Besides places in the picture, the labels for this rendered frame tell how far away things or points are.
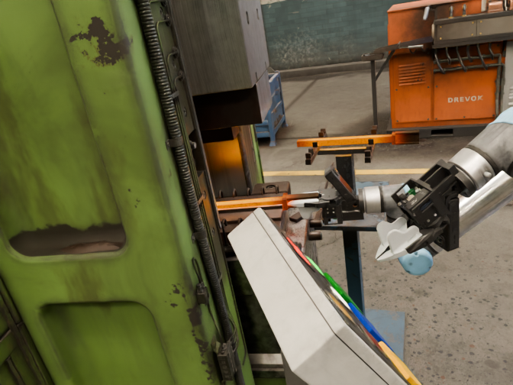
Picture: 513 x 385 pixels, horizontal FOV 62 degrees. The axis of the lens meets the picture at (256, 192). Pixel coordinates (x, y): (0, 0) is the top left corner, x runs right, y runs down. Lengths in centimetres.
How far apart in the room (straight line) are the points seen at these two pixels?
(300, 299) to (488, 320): 186
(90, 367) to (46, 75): 74
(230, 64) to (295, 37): 795
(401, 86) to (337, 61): 429
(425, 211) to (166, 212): 47
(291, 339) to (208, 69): 63
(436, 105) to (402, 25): 84
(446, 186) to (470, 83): 381
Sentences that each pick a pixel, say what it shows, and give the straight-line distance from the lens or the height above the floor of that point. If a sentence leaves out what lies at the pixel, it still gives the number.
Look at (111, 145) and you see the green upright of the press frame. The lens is 80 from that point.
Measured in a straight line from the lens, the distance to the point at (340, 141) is 166.
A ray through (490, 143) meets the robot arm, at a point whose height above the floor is 124.
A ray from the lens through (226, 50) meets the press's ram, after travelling 96.
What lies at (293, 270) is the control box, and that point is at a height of 119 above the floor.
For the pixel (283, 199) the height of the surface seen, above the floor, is 101.
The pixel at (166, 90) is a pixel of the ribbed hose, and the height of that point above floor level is 142.
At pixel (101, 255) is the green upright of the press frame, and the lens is 93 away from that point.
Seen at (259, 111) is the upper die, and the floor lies 130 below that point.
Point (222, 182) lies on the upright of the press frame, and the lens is 150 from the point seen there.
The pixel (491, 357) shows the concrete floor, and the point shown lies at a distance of 219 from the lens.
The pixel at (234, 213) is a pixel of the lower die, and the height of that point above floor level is 99.
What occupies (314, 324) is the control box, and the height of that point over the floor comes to 119.
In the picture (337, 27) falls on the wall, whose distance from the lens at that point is 871.
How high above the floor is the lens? 153
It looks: 24 degrees down
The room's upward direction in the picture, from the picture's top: 10 degrees counter-clockwise
